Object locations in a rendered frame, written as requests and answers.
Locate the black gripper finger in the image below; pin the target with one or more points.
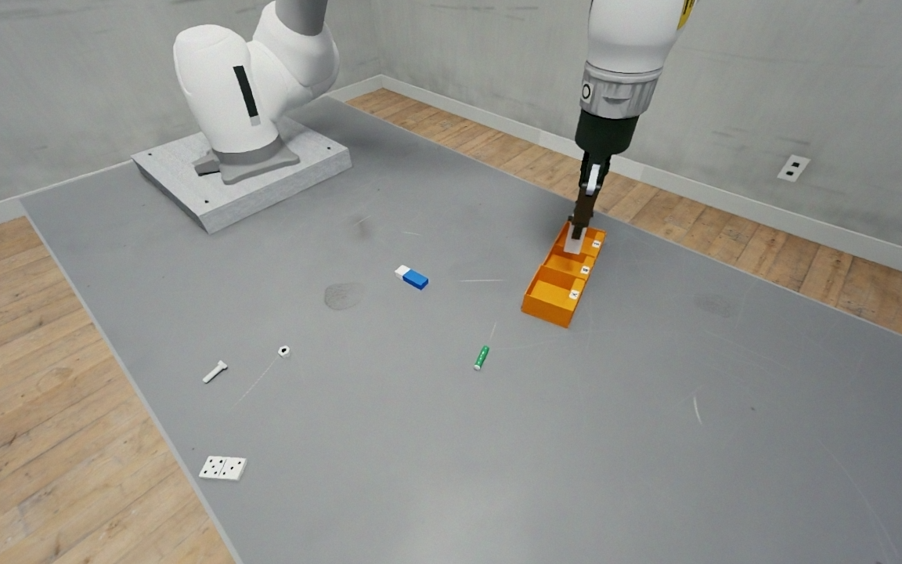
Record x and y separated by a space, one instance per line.
585 156
585 204

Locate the green battery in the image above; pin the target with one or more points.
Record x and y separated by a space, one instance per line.
481 357

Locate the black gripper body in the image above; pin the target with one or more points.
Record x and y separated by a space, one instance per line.
602 137

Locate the orange rack of open bins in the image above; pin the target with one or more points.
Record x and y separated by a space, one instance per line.
554 279

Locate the white domino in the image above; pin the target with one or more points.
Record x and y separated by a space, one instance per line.
225 468

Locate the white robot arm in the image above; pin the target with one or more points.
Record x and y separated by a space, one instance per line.
237 91

